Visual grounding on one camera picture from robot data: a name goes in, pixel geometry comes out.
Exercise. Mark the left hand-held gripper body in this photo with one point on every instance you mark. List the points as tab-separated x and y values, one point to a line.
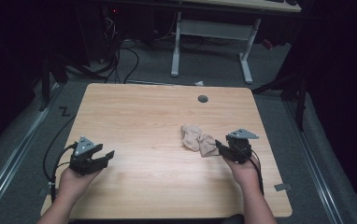
81	155

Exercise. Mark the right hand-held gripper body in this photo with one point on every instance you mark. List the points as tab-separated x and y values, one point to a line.
239	146

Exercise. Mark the beige sock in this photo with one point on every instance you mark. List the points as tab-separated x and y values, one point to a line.
191	137
208	145

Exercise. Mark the person's right hand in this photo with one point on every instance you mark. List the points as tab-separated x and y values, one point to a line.
245	174

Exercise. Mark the person's left hand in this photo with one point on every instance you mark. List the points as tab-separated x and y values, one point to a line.
74	183

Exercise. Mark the grey tape piece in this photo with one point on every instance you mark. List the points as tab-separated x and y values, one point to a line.
282	187

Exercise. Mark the crumpled white paper scrap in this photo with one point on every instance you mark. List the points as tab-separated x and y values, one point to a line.
199	83

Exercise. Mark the black metal stand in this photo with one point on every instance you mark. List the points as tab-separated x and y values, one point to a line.
47	81
298	93

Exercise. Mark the small red object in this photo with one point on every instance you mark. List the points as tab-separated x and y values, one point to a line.
267	44

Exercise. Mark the white-legged desk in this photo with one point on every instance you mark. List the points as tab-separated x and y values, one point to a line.
212	29

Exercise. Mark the metal floor rail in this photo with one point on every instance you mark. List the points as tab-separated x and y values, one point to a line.
315	161
14	155

